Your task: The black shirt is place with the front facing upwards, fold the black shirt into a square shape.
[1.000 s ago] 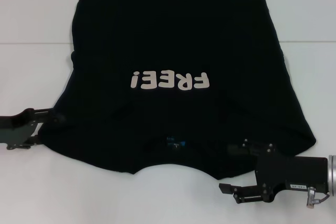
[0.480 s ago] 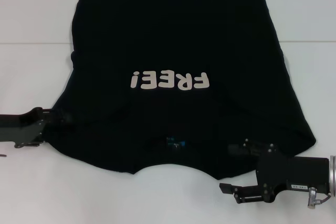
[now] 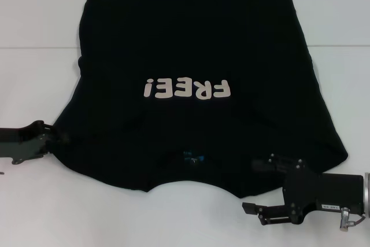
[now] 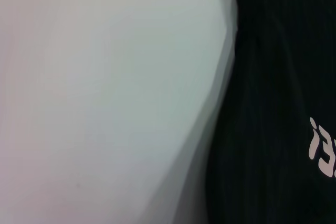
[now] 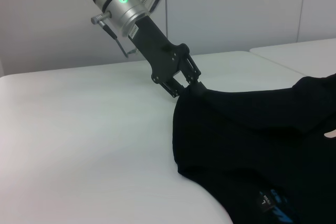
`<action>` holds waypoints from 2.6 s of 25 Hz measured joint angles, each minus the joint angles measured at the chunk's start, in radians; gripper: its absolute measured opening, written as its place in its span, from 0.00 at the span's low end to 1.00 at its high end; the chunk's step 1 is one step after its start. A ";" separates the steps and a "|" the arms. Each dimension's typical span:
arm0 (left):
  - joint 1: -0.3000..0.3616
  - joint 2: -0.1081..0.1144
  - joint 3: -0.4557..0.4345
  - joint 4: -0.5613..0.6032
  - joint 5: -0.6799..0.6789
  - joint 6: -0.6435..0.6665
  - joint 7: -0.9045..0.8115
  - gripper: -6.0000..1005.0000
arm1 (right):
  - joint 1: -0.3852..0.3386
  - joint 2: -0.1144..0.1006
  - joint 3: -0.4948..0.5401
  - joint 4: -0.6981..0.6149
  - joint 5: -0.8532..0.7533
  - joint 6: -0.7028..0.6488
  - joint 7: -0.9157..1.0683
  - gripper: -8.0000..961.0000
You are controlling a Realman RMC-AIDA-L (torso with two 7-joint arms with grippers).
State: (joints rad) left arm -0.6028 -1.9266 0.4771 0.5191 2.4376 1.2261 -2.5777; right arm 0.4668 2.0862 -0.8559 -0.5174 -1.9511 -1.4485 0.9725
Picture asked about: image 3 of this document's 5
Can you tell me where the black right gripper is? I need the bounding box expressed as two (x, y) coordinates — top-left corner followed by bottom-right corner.
(242, 153), (365, 227)

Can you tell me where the right arm cable with plug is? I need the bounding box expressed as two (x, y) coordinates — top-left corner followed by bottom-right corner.
(339, 206), (368, 233)

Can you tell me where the black shirt with FREE print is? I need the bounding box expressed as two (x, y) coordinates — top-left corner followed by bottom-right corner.
(53, 0), (347, 200)

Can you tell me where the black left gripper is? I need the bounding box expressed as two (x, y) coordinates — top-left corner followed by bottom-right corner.
(0, 119), (72, 167)

